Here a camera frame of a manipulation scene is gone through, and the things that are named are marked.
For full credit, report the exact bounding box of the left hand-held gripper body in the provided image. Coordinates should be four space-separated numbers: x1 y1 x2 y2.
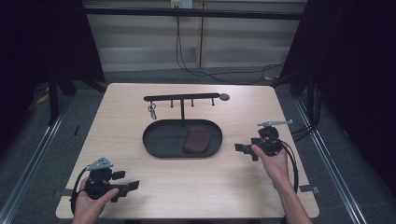
84 157 122 201

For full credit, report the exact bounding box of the right hand-held gripper cable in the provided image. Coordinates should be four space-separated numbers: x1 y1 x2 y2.
275 138 300 194

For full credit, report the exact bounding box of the person's right hand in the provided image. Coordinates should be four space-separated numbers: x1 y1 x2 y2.
250 144 290 190

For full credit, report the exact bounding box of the silver key ring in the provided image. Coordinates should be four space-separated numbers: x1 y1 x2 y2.
148 102 158 120

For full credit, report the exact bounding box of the dark curtain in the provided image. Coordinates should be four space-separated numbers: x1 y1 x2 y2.
279 0 396 188
0 0 106 153

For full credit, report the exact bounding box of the white wall outlet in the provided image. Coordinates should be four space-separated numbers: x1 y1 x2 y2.
170 0 194 9

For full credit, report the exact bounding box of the left hand-held gripper cable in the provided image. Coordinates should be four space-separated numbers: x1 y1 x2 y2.
70 166 91 216

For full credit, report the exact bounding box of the hand-held gripper cable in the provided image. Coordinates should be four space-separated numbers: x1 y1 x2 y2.
70 166 91 216
275 138 300 194

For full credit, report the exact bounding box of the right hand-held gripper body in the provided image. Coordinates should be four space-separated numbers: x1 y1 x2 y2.
251 119 293 158

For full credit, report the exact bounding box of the black floor cable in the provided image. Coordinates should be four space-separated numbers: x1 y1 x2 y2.
176 15 285 86

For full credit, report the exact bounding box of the grey tape strip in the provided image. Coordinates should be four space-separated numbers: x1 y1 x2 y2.
299 184 321 194
52 188 75 198

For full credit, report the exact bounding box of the person's left hand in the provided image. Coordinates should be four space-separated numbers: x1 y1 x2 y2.
73 176 120 224

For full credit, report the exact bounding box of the bundle of black cables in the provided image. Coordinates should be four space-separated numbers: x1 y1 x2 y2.
290 83 318 143

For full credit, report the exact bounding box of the metal floor rail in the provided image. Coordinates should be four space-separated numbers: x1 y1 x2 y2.
0 97 72 224
293 97 369 224

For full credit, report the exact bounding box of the black horizontal bar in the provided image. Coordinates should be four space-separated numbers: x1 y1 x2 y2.
83 7 307 21

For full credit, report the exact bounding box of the black hook stand with tray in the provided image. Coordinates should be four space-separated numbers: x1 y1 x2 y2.
142 92 231 159

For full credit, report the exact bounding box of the brown pouch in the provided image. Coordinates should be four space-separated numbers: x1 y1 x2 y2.
182 125 211 154

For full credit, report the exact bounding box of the yellow floor tape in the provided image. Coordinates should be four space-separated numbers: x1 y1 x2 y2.
35 92 50 105

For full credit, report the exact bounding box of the black metal stand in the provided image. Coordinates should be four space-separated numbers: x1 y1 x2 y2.
47 69 61 126

